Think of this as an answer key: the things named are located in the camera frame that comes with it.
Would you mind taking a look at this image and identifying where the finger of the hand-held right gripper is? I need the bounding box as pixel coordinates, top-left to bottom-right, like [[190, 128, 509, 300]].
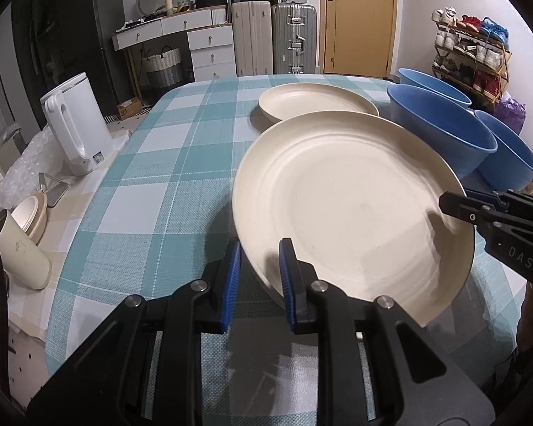
[[439, 192, 512, 232], [464, 189, 533, 214]]

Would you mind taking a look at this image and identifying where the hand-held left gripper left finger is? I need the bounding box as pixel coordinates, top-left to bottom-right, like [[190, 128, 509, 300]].
[[27, 239, 243, 426]]

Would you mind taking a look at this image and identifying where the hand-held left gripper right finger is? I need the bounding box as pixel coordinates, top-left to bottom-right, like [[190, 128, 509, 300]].
[[279, 237, 498, 426]]

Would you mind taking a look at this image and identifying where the large blue bowl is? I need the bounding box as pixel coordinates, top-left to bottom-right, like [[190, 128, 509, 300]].
[[386, 84, 499, 179]]

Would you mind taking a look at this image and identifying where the large cream plate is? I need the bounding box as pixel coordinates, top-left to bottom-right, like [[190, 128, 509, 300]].
[[232, 114, 476, 326]]

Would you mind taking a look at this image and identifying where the purple bag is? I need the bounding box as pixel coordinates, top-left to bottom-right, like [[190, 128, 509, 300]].
[[497, 93, 527, 135]]

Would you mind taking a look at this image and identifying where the teal checked tablecloth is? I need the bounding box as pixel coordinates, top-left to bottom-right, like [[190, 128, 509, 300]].
[[47, 73, 522, 387]]

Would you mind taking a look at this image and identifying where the shoe rack with shoes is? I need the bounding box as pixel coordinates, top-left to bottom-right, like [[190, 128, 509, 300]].
[[432, 6, 513, 113]]

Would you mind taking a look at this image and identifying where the metal clip stand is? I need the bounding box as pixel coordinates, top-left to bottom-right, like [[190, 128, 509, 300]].
[[38, 172, 69, 207]]

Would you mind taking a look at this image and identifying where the small cardboard box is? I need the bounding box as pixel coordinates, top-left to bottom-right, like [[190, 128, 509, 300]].
[[117, 97, 144, 121]]

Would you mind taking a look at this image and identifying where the cream lidded bowl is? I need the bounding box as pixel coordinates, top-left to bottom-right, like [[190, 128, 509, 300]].
[[11, 189, 49, 245]]

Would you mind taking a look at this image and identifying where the cream cup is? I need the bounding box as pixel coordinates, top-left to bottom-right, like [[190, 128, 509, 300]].
[[0, 211, 52, 291]]

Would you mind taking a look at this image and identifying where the wooden door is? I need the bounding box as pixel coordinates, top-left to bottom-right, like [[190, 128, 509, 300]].
[[319, 0, 398, 77]]

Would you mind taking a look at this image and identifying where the white electric kettle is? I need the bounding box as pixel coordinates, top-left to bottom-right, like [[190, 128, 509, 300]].
[[40, 72, 114, 177]]

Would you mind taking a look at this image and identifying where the woven laundry basket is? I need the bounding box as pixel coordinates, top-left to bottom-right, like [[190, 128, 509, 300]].
[[144, 45, 183, 90]]

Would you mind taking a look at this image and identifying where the bubble wrap sheet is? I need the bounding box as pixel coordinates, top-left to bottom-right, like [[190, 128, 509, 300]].
[[0, 135, 78, 207]]

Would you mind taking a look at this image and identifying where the silver suitcase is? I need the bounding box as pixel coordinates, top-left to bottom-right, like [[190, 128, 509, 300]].
[[272, 4, 319, 75]]

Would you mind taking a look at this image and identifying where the white drawer dresser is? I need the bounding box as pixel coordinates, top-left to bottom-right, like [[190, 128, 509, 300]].
[[112, 6, 237, 83]]

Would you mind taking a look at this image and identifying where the cream suitcase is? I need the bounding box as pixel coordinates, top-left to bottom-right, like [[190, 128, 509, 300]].
[[231, 0, 274, 77]]

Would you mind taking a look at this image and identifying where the black refrigerator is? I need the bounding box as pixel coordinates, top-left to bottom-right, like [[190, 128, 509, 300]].
[[53, 0, 130, 108]]

